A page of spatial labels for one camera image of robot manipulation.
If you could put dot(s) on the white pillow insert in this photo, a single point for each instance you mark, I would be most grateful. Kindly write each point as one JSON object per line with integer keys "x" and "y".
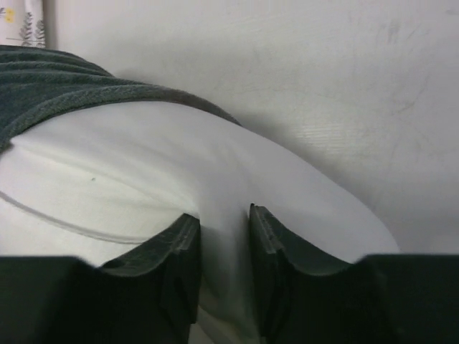
{"x": 96, "y": 183}

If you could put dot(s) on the floral deer print pillow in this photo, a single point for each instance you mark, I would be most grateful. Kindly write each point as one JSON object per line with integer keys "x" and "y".
{"x": 22, "y": 23}

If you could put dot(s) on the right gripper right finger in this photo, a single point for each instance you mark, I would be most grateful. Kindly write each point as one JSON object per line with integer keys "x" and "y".
{"x": 304, "y": 295}

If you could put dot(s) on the zebra and grey pillowcase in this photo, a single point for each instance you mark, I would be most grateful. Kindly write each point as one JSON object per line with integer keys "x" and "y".
{"x": 40, "y": 84}

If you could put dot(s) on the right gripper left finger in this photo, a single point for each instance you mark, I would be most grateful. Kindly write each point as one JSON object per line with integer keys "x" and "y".
{"x": 147, "y": 295}

